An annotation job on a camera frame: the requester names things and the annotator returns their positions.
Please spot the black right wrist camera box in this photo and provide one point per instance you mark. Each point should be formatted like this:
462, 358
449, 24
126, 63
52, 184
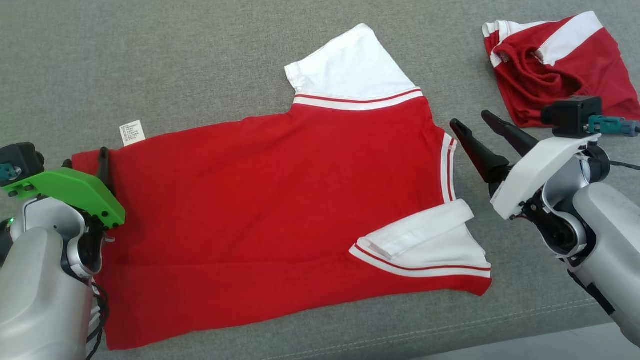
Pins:
572, 115

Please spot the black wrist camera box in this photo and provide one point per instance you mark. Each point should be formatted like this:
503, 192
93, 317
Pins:
22, 155
572, 115

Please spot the red lettered jersey white sleeves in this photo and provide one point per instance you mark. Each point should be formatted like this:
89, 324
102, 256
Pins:
275, 200

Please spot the red shorts with white stripe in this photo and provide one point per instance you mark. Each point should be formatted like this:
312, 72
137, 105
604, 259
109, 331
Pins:
590, 65

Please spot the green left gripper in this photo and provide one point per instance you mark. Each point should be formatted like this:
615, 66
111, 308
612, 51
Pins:
65, 187

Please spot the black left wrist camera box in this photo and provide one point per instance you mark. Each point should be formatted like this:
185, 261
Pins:
22, 155

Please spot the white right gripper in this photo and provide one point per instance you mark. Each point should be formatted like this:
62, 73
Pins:
535, 170

